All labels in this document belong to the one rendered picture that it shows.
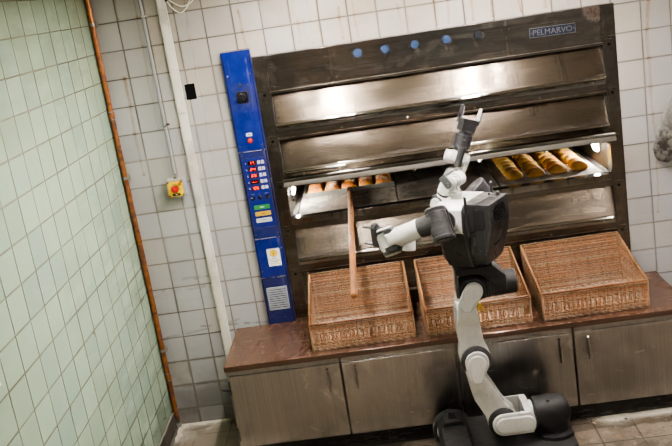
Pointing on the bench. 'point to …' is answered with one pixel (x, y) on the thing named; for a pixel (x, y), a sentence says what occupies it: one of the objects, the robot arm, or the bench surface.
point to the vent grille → (278, 298)
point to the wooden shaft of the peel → (352, 248)
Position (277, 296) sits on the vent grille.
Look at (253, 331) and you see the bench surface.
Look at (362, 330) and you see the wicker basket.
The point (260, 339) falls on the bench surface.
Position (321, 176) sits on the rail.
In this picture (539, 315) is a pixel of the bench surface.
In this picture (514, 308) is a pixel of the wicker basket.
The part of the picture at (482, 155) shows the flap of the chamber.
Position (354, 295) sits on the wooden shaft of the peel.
